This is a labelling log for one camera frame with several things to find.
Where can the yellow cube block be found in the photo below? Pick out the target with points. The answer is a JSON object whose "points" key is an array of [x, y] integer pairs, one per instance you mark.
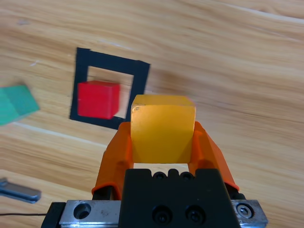
{"points": [[161, 128]]}

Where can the red cube block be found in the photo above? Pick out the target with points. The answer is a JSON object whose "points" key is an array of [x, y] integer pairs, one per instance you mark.
{"points": [[97, 99]]}

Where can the grey metal bar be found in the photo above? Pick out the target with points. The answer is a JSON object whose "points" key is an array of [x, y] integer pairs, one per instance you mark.
{"points": [[19, 191]]}

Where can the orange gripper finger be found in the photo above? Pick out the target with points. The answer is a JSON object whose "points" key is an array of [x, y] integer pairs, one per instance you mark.
{"points": [[209, 152], [114, 154]]}

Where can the black tape square outline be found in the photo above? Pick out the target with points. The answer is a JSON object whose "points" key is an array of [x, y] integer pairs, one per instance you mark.
{"points": [[82, 61]]}

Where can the green cube block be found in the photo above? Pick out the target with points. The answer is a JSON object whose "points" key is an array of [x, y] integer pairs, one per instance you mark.
{"points": [[16, 104]]}

